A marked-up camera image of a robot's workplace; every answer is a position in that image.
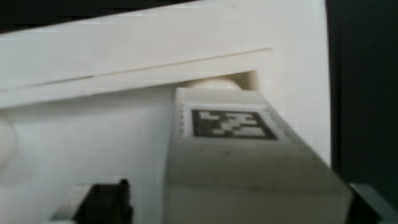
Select white table leg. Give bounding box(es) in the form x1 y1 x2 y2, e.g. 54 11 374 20
164 78 354 224

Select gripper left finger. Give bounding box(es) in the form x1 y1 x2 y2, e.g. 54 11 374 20
50 178 136 224

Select white square tabletop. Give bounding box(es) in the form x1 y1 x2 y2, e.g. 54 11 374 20
0 0 331 224

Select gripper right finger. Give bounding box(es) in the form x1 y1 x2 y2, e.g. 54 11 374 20
351 183 398 224

